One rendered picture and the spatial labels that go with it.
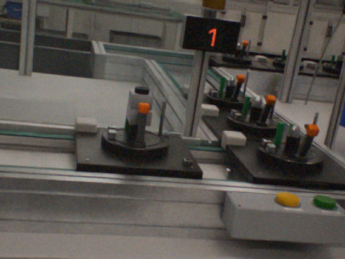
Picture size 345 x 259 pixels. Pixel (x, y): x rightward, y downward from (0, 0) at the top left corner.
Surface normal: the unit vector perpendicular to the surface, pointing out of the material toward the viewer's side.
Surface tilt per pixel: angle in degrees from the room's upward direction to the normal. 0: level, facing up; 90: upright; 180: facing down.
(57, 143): 90
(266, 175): 0
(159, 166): 0
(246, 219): 90
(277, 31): 90
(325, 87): 90
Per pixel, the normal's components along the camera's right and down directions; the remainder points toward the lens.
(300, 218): 0.18, 0.30
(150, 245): 0.14, -0.95
